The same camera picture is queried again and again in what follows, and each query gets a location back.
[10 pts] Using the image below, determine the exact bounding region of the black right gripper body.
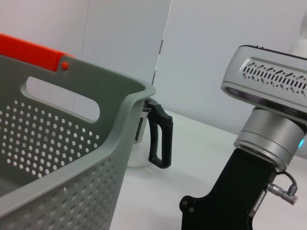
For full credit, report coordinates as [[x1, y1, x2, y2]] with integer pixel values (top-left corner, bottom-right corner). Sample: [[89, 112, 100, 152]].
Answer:
[[179, 148, 280, 230]]

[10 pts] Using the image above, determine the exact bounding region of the grey-green perforated storage basket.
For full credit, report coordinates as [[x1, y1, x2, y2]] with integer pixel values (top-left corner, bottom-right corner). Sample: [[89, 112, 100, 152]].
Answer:
[[0, 54, 157, 230]]

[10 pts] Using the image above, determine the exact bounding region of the silver right gripper cable connector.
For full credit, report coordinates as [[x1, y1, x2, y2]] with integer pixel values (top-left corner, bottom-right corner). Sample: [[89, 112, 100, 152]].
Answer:
[[267, 170, 300, 207]]

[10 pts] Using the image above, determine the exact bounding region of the glass teapot with black handle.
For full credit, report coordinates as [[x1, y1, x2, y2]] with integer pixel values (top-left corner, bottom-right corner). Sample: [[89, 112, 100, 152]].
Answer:
[[127, 97, 174, 170]]

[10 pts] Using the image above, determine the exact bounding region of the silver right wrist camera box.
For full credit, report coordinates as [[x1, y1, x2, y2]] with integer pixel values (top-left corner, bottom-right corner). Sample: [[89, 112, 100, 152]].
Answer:
[[220, 44, 307, 120]]

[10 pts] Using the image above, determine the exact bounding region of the orange basket handle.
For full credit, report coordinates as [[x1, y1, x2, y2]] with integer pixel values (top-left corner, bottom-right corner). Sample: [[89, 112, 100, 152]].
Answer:
[[0, 33, 75, 72]]

